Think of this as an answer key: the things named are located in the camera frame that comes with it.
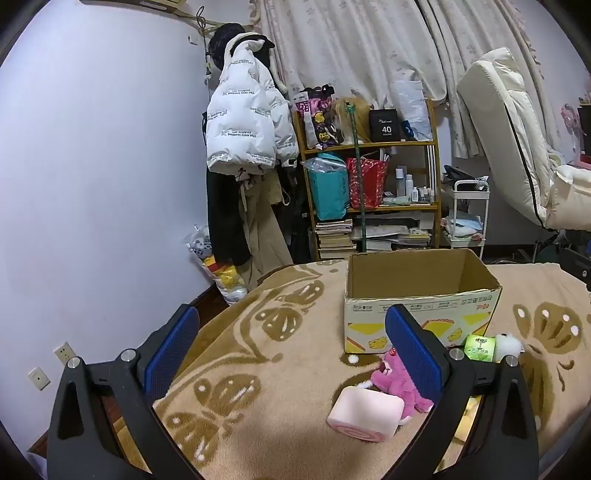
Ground black coat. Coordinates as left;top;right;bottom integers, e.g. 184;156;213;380
205;171;252;266

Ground teal paper bag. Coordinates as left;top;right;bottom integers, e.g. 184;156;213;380
302;154;349;221

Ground colourful printed bag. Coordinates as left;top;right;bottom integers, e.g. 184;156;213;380
294;84;337;149

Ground stack of books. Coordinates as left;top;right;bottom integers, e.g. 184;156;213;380
315;219;354;259

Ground white fluffy plush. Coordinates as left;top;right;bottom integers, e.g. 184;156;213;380
492;333;525;361

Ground white trolley cart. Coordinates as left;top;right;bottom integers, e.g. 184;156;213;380
441;179;491;259

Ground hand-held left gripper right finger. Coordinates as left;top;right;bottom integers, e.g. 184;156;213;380
385;304;540;480

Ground red gift bag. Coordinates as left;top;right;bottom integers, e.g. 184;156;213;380
346;157;389;208

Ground pink roll cake plush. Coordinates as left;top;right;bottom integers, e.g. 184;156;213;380
327;385;406;444

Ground blonde wig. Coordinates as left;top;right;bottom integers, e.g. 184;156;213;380
330;97;372;145

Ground pink plush toy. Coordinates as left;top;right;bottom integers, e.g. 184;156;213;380
369;348;435;425

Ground dark hanging garment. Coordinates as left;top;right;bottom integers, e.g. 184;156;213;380
277;157;315;264

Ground printed cardboard box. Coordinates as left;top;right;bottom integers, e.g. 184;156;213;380
344;248;504;355

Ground white plastic bag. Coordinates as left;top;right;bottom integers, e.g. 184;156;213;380
390;79;434;141

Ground white puffer jacket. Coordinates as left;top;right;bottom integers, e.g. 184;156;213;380
205;33;300;176

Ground black bag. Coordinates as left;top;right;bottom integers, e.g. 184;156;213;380
443;165;490;190

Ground row of cosmetic bottles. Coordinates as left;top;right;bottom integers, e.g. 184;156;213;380
394;168;437;206

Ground plastic bag of plush toys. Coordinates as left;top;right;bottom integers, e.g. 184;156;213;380
187;224;250;305

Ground black hat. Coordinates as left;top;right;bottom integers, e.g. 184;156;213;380
208;24;245;61

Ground cream reclining chair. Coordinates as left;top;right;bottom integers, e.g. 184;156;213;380
457;46;591;264

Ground green pole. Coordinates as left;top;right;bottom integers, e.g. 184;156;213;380
344;104;370;254

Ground beige coat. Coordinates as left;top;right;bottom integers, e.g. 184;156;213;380
238;173;294;287

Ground floral curtain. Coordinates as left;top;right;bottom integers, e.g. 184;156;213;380
249;0;555;160

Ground black box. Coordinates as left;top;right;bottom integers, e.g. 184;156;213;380
368;109;400;142

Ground pile of papers and booklets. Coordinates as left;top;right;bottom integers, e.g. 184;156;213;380
351;225;432;252

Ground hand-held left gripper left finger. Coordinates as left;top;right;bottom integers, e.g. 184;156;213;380
47;304;204;480

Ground wooden shelf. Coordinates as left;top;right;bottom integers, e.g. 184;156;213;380
293;97;441;259

